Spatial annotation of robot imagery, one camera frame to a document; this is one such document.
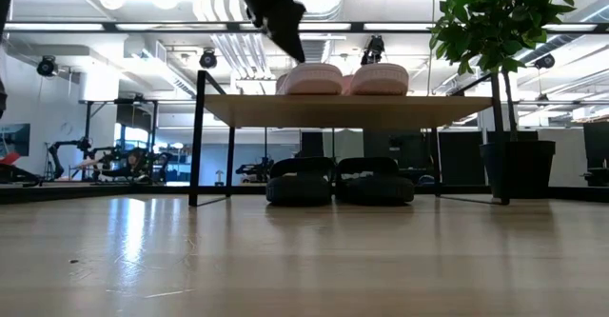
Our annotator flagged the blue wall poster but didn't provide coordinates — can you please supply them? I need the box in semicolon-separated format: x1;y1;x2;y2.
0;122;31;159

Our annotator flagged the background black station frame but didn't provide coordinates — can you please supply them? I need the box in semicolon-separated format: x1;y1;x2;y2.
77;97;162;185

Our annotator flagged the green leafy plant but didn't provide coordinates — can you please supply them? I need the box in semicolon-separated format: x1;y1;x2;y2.
427;0;587;143

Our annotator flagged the black foam slide sandal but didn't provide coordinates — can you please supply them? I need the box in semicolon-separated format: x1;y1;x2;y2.
265;156;335;207
334;156;416;206

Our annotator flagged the black partition panel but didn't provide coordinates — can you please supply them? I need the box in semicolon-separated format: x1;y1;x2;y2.
437;129;487;187
581;120;609;188

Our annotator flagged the black overhead frame beam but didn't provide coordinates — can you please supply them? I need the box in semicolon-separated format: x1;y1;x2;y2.
0;20;609;35

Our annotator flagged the black plant pot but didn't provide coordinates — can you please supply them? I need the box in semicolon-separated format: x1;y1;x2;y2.
479;139;557;201

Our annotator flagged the person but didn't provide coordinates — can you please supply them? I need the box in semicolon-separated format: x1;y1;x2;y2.
70;147;161;184

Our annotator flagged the black ceiling spotlight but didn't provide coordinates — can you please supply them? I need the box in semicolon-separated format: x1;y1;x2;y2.
198;48;219;70
36;54;59;78
533;52;557;70

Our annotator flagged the wooden shelf black metal frame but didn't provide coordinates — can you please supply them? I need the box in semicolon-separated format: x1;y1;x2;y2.
187;69;512;208

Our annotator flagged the black hanging camera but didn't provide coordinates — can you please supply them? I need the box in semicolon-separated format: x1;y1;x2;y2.
360;34;386;67

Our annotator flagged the black table frame rail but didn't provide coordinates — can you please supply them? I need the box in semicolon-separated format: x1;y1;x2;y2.
0;182;609;206

